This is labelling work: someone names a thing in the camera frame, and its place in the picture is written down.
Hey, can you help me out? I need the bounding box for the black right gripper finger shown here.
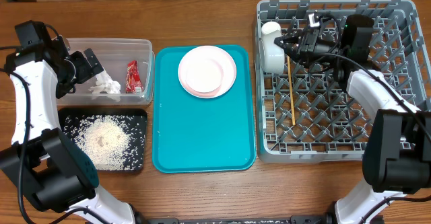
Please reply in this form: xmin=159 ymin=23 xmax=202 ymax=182
xmin=281 ymin=44 xmax=302 ymax=62
xmin=273 ymin=30 xmax=303 ymax=46

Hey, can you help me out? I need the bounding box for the white napkin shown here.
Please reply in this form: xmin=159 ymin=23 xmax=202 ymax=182
xmin=89 ymin=71 xmax=121 ymax=102

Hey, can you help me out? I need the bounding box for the white bowl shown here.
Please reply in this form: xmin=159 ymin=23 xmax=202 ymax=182
xmin=261 ymin=31 xmax=285 ymax=74

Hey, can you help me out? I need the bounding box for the white paper cup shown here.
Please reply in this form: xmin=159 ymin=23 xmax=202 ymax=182
xmin=261 ymin=22 xmax=281 ymax=35

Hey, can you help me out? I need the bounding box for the red snack wrapper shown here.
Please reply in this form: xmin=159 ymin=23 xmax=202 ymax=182
xmin=126 ymin=60 xmax=143 ymax=94

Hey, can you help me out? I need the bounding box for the wooden chopstick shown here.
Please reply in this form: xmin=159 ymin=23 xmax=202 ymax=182
xmin=286 ymin=56 xmax=296 ymax=126

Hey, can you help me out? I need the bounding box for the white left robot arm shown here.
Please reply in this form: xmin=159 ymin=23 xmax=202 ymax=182
xmin=1 ymin=20 xmax=145 ymax=223

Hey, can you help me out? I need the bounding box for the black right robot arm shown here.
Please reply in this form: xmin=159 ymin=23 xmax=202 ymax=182
xmin=262 ymin=12 xmax=430 ymax=223

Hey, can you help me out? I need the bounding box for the clear plastic waste bin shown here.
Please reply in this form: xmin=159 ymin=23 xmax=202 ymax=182
xmin=57 ymin=38 xmax=155 ymax=106

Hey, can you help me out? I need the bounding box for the black plastic tray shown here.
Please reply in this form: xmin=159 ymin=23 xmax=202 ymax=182
xmin=57 ymin=107 xmax=148 ymax=172

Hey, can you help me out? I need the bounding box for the grey plastic dish rack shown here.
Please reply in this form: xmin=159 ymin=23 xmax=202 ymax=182
xmin=254 ymin=0 xmax=430 ymax=163

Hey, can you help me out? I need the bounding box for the pile of white rice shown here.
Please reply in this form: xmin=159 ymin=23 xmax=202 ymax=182
xmin=63 ymin=114 xmax=144 ymax=171

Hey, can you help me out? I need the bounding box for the white pink-rimmed plate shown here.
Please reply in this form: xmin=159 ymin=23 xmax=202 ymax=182
xmin=178 ymin=46 xmax=237 ymax=99

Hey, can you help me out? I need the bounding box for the teal plastic tray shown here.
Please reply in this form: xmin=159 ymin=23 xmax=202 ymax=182
xmin=152 ymin=44 xmax=256 ymax=174

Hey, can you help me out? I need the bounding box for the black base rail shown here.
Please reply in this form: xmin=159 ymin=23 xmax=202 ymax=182
xmin=147 ymin=214 xmax=337 ymax=224

